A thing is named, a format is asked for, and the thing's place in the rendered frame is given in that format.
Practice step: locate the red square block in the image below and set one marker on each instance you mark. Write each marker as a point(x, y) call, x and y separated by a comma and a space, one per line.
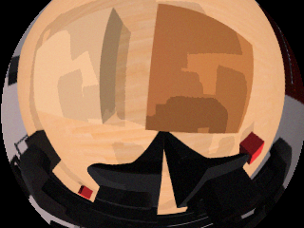
point(252, 145)
point(85, 192)

